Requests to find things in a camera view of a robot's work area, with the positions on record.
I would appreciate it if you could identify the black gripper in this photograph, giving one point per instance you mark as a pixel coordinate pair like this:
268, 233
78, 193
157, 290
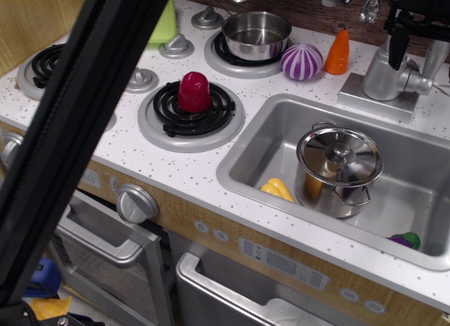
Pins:
422, 18

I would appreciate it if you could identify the silver faucet lever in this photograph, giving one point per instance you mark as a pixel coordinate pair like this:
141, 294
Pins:
435, 57

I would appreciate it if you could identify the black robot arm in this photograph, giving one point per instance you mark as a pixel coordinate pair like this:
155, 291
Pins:
83, 121

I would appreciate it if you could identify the hanging clear utensil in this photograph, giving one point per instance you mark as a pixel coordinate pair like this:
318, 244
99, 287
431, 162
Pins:
370, 11

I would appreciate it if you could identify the silver toy faucet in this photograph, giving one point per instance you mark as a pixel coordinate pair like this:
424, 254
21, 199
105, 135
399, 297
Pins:
383, 91

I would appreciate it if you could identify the orange toy carrot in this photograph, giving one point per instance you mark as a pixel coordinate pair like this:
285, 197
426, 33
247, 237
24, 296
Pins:
338, 55

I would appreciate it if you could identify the purple striped toy onion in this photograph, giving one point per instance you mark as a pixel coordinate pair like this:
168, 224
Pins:
301, 62

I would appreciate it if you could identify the steel pot with lid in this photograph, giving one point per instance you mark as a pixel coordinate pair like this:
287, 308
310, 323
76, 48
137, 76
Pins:
337, 167

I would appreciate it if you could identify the small steel saucepan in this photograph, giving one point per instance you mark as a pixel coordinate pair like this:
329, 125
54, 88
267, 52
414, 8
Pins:
256, 35

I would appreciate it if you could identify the grey toy sink basin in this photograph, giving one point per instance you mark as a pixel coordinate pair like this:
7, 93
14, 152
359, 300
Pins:
377, 183

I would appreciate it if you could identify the back right black burner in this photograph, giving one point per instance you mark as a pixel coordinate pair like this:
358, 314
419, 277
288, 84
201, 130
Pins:
220, 59

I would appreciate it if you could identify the black burner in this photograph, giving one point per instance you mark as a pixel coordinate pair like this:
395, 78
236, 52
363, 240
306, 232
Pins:
163, 123
34, 74
220, 59

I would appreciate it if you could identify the yellow toy pepper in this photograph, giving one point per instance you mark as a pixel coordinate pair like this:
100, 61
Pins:
277, 187

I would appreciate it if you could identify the silver stove knob back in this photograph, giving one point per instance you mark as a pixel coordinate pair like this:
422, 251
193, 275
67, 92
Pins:
207, 19

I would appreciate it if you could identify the silver stove knob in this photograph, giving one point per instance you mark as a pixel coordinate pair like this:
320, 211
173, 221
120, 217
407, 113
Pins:
177, 48
111, 122
142, 81
207, 19

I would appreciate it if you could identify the purple green toy eggplant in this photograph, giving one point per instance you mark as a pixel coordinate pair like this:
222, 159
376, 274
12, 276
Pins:
409, 239

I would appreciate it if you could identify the red toy pepper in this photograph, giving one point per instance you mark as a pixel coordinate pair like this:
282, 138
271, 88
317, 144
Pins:
194, 94

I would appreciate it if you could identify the green toy cutting board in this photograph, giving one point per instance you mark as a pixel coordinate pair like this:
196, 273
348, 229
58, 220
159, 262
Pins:
166, 28

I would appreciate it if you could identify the front right black burner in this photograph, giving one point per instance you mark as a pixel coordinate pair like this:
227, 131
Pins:
163, 123

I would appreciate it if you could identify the silver stove knob front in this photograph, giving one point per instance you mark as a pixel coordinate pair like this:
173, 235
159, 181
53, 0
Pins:
111, 122

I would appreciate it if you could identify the silver oven dial right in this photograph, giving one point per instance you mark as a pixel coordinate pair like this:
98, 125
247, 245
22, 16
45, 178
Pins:
135, 205

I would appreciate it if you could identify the silver oven dial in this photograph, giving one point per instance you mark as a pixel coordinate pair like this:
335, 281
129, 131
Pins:
12, 142
135, 205

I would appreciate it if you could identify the silver dishwasher door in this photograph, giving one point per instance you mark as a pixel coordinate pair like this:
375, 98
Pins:
214, 290

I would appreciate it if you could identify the silver oven door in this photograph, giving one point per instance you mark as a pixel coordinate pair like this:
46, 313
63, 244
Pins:
123, 269

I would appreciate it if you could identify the front left black burner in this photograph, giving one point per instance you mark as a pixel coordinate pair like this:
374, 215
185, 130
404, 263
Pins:
34, 74

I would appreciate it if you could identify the silver oven dial left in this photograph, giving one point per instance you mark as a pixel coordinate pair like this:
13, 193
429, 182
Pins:
12, 142

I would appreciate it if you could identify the blue object on floor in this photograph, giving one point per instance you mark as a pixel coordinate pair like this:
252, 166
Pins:
45, 281

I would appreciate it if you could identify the yellow object on floor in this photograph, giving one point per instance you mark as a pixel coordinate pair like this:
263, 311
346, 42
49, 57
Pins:
50, 308

